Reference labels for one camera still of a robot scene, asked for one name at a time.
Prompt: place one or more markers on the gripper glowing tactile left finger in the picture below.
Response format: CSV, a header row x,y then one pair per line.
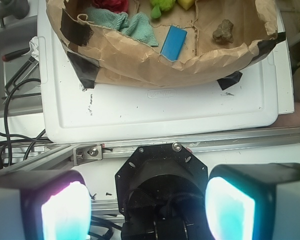
x,y
44,205

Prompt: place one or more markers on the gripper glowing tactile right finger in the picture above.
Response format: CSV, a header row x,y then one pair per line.
x,y
254,201

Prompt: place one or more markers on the light blue knitted cloth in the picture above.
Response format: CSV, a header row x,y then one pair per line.
x,y
137,27

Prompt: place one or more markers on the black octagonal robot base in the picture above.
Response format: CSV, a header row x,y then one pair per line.
x,y
161,194

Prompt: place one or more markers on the white plastic tray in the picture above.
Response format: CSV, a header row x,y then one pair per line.
x,y
109,112

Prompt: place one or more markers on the brown paper liner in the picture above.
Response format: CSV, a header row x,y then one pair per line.
x,y
110,57

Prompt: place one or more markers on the crumpled white paper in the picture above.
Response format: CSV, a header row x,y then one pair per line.
x,y
34,48

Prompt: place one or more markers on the brown lumpy rock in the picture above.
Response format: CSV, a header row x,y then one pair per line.
x,y
223,34

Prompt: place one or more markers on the blue rectangular block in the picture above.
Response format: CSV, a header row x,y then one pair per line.
x,y
173,43

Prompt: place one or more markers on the red crumpled paper flower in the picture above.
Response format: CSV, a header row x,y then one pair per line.
x,y
115,6

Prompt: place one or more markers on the yellow sponge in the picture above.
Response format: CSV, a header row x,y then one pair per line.
x,y
186,4

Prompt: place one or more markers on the green fluffy plush toy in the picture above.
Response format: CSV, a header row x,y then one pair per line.
x,y
159,6

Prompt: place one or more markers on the aluminium frame rail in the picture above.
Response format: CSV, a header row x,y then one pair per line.
x,y
248,146

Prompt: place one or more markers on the metal corner bracket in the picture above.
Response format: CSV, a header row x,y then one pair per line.
x,y
85,153

